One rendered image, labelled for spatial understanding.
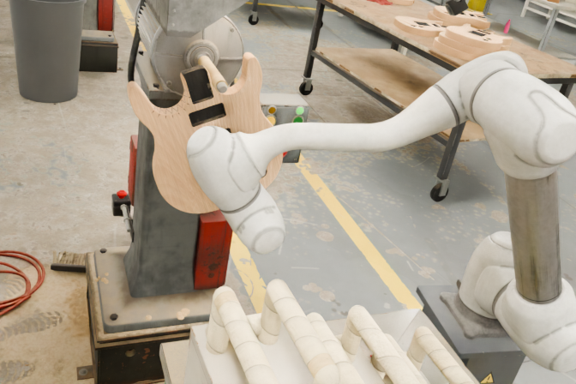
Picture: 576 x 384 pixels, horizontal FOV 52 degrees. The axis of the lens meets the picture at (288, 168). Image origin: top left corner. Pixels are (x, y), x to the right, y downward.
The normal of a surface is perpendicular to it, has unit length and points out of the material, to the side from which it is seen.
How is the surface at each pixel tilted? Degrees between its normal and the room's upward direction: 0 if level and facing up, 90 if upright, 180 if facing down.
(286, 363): 0
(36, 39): 93
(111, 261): 24
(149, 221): 90
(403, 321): 0
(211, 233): 90
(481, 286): 91
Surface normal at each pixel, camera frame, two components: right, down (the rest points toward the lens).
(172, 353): 0.17, -0.88
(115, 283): -0.22, -0.79
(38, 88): 0.01, 0.51
